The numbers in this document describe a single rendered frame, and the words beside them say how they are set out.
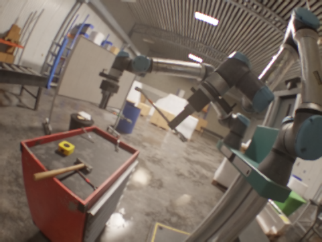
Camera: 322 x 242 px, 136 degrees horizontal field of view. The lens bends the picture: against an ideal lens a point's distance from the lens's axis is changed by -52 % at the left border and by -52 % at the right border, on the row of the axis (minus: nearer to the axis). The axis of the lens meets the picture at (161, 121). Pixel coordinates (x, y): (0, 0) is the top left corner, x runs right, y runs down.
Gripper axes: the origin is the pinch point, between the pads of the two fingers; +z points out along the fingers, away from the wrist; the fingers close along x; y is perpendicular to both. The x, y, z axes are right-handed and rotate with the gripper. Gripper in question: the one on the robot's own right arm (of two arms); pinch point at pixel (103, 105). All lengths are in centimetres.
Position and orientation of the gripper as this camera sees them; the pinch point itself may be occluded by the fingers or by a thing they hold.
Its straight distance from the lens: 77.2
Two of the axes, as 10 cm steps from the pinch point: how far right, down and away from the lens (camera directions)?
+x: 1.2, -0.8, 9.9
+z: -3.8, 9.2, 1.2
